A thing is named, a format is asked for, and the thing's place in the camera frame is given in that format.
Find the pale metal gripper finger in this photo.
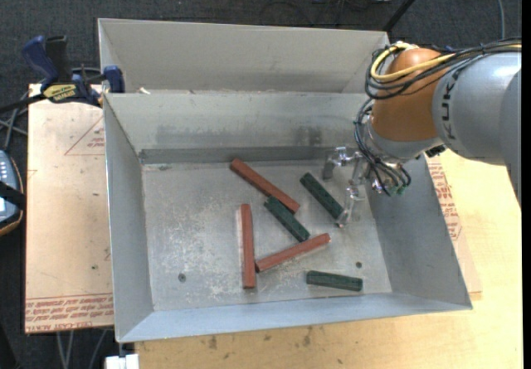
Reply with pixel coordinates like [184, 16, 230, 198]
[322, 146, 362, 181]
[336, 181, 367, 230]

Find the dark green flat block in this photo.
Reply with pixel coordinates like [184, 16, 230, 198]
[263, 197, 312, 243]
[305, 269, 364, 293]
[299, 172, 346, 221]

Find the red-brown flat block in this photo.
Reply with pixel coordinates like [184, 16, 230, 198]
[239, 203, 258, 290]
[254, 233, 332, 274]
[229, 158, 301, 215]

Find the grey metal bin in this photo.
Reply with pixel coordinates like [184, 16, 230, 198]
[97, 17, 474, 344]

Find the brown cardboard board, red print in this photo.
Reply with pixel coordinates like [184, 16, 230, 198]
[24, 83, 484, 336]

